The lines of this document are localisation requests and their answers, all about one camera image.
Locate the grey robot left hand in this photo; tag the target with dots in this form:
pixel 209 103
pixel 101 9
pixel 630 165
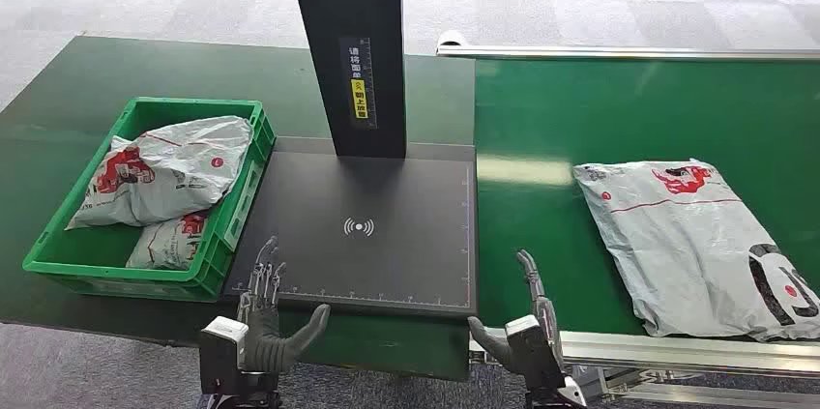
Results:
pixel 272 345

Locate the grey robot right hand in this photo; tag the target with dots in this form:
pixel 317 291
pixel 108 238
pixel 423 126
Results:
pixel 543 310

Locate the grey poly mailer black letters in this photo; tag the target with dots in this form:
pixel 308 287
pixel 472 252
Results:
pixel 692 246

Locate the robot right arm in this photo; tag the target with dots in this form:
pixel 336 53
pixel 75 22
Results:
pixel 554 396

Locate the green conveyor belt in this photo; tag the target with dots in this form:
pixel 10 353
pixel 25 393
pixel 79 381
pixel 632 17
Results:
pixel 640 111

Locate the small grey red-print poly mailer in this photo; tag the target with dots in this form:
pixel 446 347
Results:
pixel 168 243

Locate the green plastic crate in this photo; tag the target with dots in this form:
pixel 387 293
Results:
pixel 243 201

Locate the large grey red-print poly mailer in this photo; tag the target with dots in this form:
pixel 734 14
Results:
pixel 173 169

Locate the black and yellow column label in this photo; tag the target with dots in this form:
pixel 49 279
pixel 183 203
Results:
pixel 359 82

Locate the black scanner column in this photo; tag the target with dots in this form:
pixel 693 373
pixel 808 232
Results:
pixel 352 22

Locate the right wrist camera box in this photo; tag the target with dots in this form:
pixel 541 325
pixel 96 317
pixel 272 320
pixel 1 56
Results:
pixel 530 355

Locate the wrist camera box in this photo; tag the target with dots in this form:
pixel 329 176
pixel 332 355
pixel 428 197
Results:
pixel 530 355
pixel 223 345

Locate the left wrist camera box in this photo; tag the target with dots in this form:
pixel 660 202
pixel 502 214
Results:
pixel 223 345

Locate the wide aluminium conveyor side rail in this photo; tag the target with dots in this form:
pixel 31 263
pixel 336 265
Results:
pixel 679 351

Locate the black scanner base plate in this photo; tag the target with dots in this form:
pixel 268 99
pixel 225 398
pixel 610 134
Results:
pixel 384 246

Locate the thin aluminium conveyor side rail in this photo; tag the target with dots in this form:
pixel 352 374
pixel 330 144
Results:
pixel 628 52

